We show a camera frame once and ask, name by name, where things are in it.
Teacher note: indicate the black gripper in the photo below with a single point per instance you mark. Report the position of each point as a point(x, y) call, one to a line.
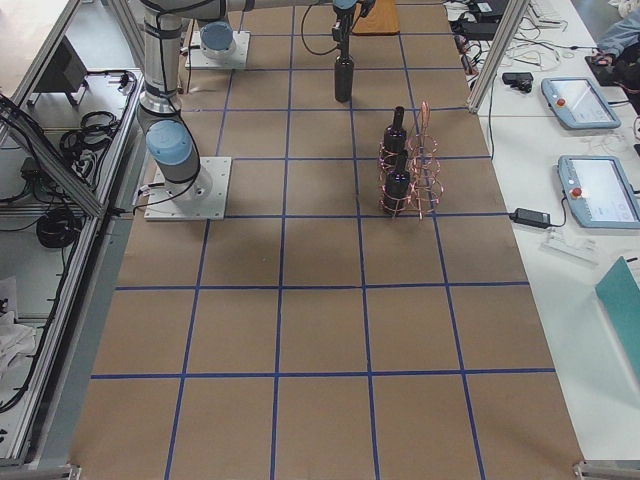
point(344, 45)

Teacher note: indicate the dark wine bottle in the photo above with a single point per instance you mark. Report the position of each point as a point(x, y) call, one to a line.
point(343, 76)
point(394, 138)
point(396, 186)

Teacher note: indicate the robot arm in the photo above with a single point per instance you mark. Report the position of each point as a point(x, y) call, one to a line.
point(167, 137)
point(217, 39)

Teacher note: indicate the wooden tray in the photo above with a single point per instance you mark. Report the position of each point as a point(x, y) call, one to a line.
point(382, 20)

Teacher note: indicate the black handheld scanner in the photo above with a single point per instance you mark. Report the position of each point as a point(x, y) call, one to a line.
point(521, 81)

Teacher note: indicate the far teach pendant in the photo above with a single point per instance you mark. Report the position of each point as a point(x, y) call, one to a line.
point(578, 103)

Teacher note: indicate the teach pendant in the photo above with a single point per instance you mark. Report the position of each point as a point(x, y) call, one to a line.
point(598, 192)
point(578, 103)

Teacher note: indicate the black power adapter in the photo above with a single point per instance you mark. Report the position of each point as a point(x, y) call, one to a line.
point(532, 218)

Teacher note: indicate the near teach pendant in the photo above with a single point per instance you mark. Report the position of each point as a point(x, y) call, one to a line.
point(598, 192)

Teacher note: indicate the teal folder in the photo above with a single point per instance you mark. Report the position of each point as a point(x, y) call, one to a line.
point(618, 292)

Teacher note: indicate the white crumpled cloth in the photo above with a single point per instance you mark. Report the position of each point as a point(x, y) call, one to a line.
point(18, 341)

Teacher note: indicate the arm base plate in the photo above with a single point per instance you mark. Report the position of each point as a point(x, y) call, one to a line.
point(204, 199)
point(200, 57)

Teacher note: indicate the copper wire bottle basket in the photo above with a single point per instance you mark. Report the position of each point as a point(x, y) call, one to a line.
point(426, 189)

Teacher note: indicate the aluminium frame post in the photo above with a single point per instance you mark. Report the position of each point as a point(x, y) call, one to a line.
point(503, 37)

